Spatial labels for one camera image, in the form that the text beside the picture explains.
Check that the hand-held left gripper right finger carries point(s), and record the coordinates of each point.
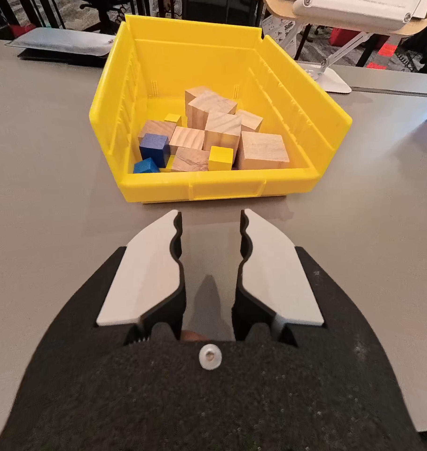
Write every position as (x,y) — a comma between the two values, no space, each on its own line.
(280,282)

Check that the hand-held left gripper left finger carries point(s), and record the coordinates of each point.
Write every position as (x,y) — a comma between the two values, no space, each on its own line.
(143,282)

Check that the pile of wooden coloured cubes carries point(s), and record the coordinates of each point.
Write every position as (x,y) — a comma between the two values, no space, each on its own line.
(262,151)

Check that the yellow plastic bin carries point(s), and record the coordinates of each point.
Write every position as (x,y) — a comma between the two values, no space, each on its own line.
(199,56)

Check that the red box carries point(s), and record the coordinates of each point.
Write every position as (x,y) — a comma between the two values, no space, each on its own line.
(342,37)

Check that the picture-printed paper sheet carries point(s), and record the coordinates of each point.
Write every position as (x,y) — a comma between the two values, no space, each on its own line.
(280,30)

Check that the grey flat pad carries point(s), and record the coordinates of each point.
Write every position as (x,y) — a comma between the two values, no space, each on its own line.
(58,42)

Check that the black office chair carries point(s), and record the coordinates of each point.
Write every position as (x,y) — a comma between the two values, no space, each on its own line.
(220,12)

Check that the red bag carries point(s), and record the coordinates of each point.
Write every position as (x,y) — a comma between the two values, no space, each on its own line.
(21,30)

